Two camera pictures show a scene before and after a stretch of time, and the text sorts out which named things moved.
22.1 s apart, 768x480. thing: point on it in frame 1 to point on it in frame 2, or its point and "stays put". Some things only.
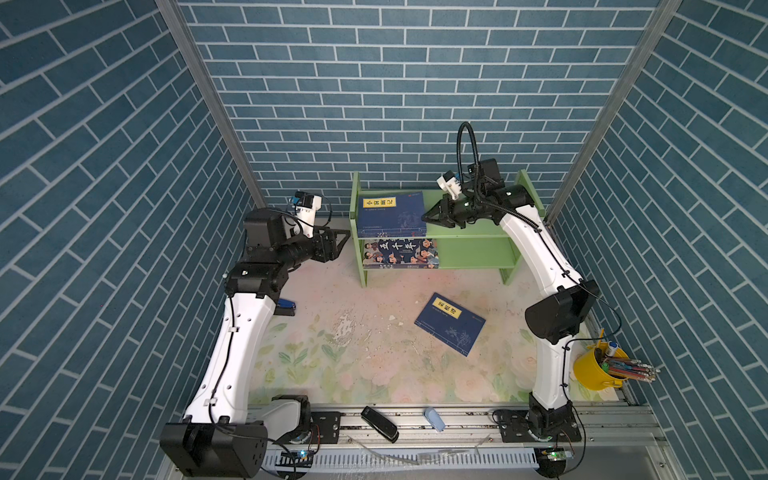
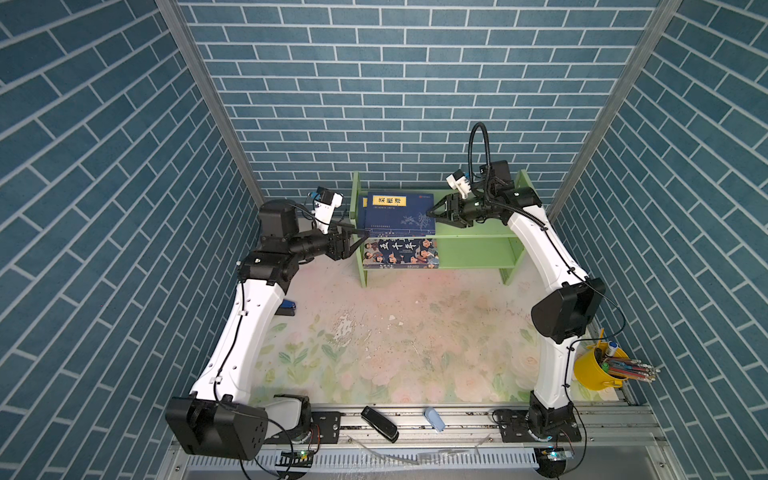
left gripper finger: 341,236 to 356,232
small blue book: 452,324 to 391,214
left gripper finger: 333,256 to 354,247
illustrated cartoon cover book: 402,253 stays put
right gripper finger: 441,219 stays put
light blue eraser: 434,419 stays put
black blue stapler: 285,307 stays put
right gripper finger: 442,209 stays put
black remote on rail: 381,424 stays put
